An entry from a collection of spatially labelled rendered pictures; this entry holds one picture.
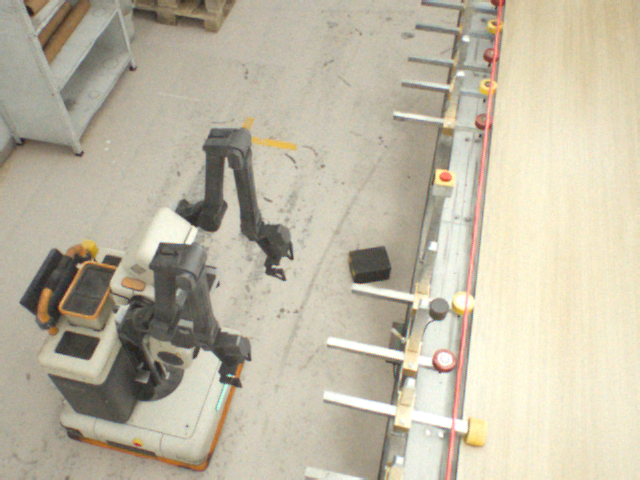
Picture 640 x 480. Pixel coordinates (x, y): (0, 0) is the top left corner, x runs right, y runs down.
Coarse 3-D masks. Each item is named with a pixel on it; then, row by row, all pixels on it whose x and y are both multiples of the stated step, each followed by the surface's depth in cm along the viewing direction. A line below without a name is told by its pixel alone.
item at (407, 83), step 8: (408, 80) 321; (416, 80) 321; (416, 88) 322; (424, 88) 321; (432, 88) 320; (440, 88) 318; (448, 88) 318; (464, 88) 318; (472, 96) 318; (480, 96) 316
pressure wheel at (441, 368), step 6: (438, 354) 226; (444, 354) 226; (450, 354) 226; (432, 360) 226; (438, 360) 224; (444, 360) 224; (450, 360) 225; (438, 366) 223; (444, 366) 223; (450, 366) 223; (438, 372) 233; (444, 372) 224
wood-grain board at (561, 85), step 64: (512, 0) 355; (576, 0) 354; (512, 64) 322; (576, 64) 322; (512, 128) 294; (576, 128) 294; (512, 192) 271; (576, 192) 271; (512, 256) 252; (576, 256) 251; (512, 320) 235; (576, 320) 234; (512, 384) 220; (576, 384) 220; (512, 448) 207; (576, 448) 207
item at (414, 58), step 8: (408, 56) 338; (416, 56) 338; (424, 56) 338; (432, 56) 338; (432, 64) 338; (440, 64) 337; (448, 64) 336; (464, 64) 334; (472, 64) 334; (480, 64) 334; (488, 72) 334
